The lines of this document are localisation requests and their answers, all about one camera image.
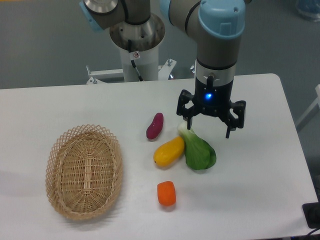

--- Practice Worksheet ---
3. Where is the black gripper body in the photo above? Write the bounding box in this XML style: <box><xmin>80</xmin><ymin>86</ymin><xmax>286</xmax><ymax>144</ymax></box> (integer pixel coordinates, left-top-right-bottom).
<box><xmin>193</xmin><ymin>77</ymin><xmax>233</xmax><ymax>118</ymax></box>

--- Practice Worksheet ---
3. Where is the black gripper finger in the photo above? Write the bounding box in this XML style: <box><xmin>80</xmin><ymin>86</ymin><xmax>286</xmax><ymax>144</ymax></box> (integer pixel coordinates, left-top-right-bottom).
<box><xmin>176</xmin><ymin>89</ymin><xmax>200</xmax><ymax>130</ymax></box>
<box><xmin>218</xmin><ymin>100</ymin><xmax>247</xmax><ymax>139</ymax></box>

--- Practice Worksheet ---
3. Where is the orange toy fruit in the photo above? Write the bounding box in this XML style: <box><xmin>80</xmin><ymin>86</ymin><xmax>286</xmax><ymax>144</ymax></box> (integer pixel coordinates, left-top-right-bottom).
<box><xmin>157</xmin><ymin>181</ymin><xmax>177</xmax><ymax>207</ymax></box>

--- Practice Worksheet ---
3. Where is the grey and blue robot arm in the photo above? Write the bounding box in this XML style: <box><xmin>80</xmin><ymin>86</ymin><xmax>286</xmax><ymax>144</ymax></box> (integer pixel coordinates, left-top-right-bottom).
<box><xmin>79</xmin><ymin>0</ymin><xmax>247</xmax><ymax>132</ymax></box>

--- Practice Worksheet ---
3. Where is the purple toy sweet potato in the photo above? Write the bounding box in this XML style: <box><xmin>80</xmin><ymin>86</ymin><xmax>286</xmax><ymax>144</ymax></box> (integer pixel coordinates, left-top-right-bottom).
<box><xmin>146</xmin><ymin>112</ymin><xmax>164</xmax><ymax>140</ymax></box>

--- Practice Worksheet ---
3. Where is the green toy bok choy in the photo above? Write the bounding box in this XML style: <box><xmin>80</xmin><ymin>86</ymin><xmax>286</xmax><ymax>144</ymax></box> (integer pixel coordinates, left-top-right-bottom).
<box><xmin>177</xmin><ymin>121</ymin><xmax>217</xmax><ymax>171</ymax></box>

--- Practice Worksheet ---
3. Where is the yellow toy mango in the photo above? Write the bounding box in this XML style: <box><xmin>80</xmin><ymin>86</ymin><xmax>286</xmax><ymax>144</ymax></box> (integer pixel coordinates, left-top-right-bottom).
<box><xmin>153</xmin><ymin>136</ymin><xmax>185</xmax><ymax>167</ymax></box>

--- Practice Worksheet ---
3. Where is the oval wicker basket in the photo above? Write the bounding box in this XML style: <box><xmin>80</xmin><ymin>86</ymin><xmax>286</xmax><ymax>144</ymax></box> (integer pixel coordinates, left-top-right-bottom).
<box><xmin>45</xmin><ymin>124</ymin><xmax>123</xmax><ymax>221</ymax></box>

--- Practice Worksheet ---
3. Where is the black device at table edge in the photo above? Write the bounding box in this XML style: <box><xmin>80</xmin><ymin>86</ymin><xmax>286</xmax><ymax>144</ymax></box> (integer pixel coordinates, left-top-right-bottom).
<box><xmin>302</xmin><ymin>202</ymin><xmax>320</xmax><ymax>229</ymax></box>

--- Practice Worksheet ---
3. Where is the blue object in background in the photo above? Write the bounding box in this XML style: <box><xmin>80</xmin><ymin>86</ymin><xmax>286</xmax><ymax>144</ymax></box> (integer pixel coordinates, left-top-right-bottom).
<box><xmin>295</xmin><ymin>0</ymin><xmax>320</xmax><ymax>22</ymax></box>

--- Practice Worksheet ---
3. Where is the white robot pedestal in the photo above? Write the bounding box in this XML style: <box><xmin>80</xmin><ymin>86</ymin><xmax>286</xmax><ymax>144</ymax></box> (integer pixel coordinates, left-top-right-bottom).
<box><xmin>85</xmin><ymin>12</ymin><xmax>178</xmax><ymax>85</ymax></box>

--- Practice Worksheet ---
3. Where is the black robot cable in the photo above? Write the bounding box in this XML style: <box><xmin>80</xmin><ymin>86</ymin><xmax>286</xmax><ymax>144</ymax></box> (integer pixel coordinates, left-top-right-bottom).
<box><xmin>127</xmin><ymin>39</ymin><xmax>145</xmax><ymax>82</ymax></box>

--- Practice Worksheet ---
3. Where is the white frame at right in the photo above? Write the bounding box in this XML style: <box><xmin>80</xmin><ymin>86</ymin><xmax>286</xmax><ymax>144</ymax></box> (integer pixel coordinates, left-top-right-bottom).
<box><xmin>295</xmin><ymin>84</ymin><xmax>320</xmax><ymax>132</ymax></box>

